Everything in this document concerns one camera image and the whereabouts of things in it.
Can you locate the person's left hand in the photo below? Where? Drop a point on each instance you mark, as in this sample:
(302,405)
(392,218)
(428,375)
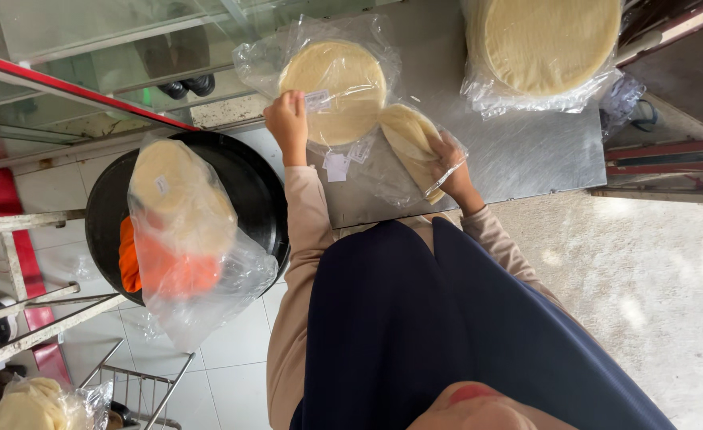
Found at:
(289,128)

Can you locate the person's right hand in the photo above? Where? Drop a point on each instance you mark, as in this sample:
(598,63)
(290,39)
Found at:
(454,176)

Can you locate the person's right fingers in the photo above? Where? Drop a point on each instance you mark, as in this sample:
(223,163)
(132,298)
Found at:
(445,154)

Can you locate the person's left fingers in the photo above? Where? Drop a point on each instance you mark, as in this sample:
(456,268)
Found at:
(286,101)

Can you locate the clear bag with white label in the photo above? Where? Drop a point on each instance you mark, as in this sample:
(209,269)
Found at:
(268,60)

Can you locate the clear plastic bag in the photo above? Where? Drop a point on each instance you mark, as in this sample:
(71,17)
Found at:
(621,101)
(387,179)

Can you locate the round flatbread stack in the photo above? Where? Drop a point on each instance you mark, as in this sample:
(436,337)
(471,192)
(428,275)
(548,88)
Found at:
(342,77)

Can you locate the white paper label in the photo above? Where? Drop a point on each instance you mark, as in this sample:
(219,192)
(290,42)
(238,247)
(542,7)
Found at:
(335,167)
(358,151)

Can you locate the black round tray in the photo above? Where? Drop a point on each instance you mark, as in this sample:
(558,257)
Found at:
(250,179)

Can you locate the pair of black shoes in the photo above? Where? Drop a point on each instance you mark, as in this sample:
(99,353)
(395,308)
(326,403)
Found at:
(187,86)

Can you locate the bagged flatbreads with loose plastic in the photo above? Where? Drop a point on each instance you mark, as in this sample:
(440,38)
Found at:
(178,197)

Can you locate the large bagged flatbread stack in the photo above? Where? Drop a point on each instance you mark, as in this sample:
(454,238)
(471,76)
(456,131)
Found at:
(542,42)

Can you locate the navy headscarf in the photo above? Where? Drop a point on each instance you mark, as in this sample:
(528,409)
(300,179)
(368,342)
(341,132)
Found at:
(423,322)

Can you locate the crumpled clear plastic bag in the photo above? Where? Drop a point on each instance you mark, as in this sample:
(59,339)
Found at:
(621,101)

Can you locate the glass display cabinet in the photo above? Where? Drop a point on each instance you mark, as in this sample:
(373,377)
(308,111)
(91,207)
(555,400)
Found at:
(89,48)

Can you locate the orange cloth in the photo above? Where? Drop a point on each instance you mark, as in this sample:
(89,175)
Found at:
(129,257)

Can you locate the small bagged flatbreads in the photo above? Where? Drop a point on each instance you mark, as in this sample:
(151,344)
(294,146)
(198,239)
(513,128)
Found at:
(35,406)

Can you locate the red metal frame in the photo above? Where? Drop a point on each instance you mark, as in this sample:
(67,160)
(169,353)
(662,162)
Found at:
(668,155)

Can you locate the white metal frame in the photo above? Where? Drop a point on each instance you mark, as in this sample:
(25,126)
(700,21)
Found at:
(23,316)

